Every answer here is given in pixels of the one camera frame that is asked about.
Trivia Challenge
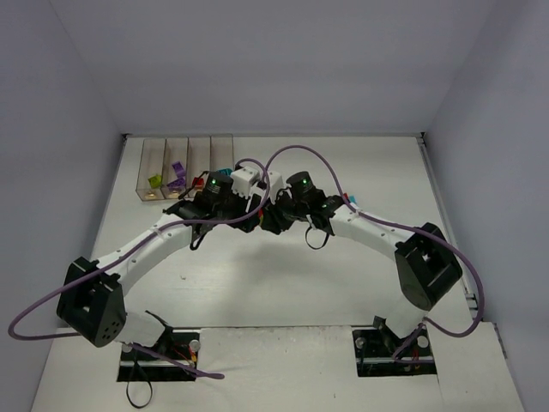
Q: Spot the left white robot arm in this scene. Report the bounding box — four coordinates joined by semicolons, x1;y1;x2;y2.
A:
57;167;264;348

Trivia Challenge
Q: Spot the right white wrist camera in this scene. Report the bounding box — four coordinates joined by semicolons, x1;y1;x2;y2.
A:
256;171;285;204

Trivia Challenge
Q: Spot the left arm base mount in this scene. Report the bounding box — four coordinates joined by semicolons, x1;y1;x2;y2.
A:
117;328;202;383

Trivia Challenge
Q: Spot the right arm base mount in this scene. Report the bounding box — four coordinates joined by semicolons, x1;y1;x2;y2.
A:
352;317;437;378

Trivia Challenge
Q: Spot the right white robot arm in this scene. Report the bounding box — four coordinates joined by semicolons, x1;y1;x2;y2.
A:
262;172;462;339

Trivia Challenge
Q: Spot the green printed lego brick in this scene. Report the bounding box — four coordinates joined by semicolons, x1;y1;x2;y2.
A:
148;174;162;189

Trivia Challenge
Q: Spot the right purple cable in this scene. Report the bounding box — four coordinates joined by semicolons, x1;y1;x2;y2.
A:
264;144;485;362

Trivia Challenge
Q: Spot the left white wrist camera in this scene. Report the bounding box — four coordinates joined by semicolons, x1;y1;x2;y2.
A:
230;167;260;198

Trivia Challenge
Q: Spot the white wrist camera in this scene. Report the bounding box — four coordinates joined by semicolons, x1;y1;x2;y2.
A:
256;171;285;204
230;167;260;198

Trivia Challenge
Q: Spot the purple printed lego brick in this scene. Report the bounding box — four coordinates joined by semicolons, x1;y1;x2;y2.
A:
166;178;186;193

